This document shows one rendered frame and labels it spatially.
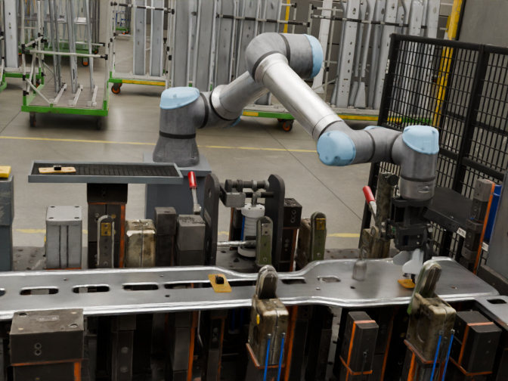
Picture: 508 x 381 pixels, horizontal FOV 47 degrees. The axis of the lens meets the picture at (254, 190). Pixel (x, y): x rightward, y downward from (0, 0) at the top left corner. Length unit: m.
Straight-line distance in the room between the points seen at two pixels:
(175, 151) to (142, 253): 0.53
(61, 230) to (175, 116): 0.62
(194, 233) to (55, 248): 0.32
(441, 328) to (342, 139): 0.43
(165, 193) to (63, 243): 0.56
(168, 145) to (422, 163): 0.85
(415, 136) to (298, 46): 0.44
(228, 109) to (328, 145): 0.64
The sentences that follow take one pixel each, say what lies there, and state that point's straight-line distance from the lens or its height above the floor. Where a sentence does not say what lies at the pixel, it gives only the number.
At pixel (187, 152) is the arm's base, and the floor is 1.15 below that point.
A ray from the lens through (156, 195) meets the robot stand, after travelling 1.85.
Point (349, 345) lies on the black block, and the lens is 1.29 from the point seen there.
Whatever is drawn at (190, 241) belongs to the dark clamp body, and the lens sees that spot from 1.43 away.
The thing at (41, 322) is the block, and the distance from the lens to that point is 1.12.
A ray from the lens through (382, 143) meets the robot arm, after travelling 1.33.
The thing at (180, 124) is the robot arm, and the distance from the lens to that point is 1.82.
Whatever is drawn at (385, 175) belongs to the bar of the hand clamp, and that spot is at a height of 1.21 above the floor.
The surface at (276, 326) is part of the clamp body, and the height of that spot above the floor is 1.01.
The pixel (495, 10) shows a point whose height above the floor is 1.72.
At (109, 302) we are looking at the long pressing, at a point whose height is 1.00.
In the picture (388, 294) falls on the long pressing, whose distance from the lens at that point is 1.38.
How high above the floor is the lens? 1.58
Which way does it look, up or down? 17 degrees down
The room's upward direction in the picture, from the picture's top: 6 degrees clockwise
